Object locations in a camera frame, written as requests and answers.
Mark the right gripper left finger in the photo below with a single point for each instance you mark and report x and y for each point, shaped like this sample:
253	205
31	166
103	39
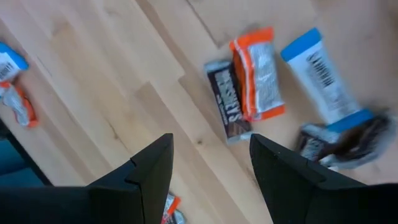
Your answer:
146	186

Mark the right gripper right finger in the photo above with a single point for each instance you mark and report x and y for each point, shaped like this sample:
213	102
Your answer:
289	193

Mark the orange Reese's candy pack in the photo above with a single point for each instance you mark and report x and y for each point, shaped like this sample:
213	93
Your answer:
261	74
170	207
18	105

